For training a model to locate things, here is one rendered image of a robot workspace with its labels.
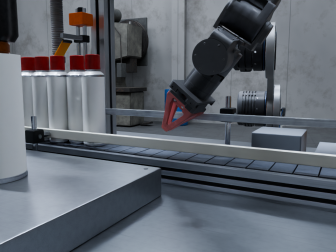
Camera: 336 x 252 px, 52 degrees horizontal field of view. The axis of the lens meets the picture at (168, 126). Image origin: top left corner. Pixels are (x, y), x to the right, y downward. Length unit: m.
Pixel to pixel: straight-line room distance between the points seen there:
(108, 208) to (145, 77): 8.04
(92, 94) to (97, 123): 0.07
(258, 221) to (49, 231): 0.28
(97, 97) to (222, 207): 0.38
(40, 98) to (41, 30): 9.12
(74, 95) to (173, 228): 0.44
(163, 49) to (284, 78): 2.84
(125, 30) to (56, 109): 6.61
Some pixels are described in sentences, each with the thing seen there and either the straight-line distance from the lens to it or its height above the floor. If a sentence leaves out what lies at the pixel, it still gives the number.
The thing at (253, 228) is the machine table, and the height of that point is 0.83.
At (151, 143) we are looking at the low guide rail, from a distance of 0.68.
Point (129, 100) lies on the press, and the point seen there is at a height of 0.58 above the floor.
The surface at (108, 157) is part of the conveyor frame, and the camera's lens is 0.73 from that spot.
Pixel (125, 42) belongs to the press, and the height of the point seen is 1.78.
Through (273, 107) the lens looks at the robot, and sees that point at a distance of 1.68.
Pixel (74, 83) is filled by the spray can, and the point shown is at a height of 1.02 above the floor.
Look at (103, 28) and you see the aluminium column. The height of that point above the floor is 1.16.
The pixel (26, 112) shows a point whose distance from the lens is 0.93.
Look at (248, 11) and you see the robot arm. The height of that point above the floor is 1.14.
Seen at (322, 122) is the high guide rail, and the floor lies 0.96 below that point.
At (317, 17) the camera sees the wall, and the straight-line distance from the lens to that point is 8.06.
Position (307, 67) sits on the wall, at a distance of 7.95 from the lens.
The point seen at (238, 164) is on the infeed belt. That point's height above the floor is 0.88.
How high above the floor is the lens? 1.03
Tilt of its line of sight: 8 degrees down
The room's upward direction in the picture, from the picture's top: straight up
